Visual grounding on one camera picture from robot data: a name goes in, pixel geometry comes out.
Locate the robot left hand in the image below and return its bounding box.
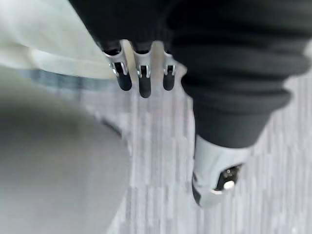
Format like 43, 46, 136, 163
68, 0, 312, 208

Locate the silver robot leg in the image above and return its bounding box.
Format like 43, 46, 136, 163
0, 84, 134, 234

